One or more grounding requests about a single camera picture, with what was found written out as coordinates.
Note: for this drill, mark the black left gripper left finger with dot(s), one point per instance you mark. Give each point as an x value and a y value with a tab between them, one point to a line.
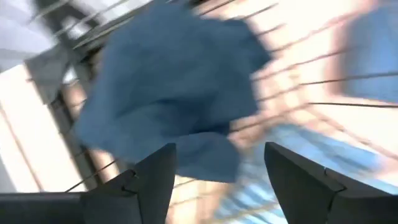
149	186

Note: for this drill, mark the navy garment with patterned waistband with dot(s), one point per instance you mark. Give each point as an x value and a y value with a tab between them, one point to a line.
174	87

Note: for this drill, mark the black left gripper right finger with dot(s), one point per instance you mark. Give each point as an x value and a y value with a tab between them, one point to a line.
304	193

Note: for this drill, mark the steel blue cloth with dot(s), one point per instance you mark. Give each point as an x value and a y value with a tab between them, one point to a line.
373	53

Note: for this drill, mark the black aluminium table frame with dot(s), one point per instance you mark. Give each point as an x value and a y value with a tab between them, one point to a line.
59	25

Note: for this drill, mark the light blue striped shirt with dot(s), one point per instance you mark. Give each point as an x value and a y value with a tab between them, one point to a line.
311	149

